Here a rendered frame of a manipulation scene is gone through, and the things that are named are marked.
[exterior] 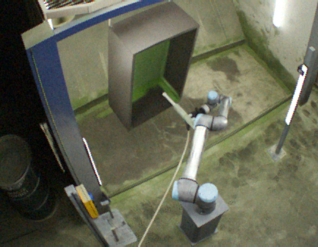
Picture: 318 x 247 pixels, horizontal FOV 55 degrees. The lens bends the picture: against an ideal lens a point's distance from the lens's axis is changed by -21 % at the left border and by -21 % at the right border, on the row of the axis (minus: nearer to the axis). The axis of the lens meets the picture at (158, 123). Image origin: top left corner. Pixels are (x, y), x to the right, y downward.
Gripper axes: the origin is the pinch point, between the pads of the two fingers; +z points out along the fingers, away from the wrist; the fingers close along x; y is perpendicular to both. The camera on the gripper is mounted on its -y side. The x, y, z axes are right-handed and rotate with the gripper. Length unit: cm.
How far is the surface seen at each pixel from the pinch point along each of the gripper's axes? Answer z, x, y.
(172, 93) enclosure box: -11.3, 34.8, 5.1
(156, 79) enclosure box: -8, 56, 2
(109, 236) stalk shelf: 125, -63, -41
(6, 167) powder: 173, 41, -46
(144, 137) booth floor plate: 28, 34, 46
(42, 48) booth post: 100, -7, -182
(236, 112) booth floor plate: -73, -2, 52
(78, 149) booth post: 104, -12, -85
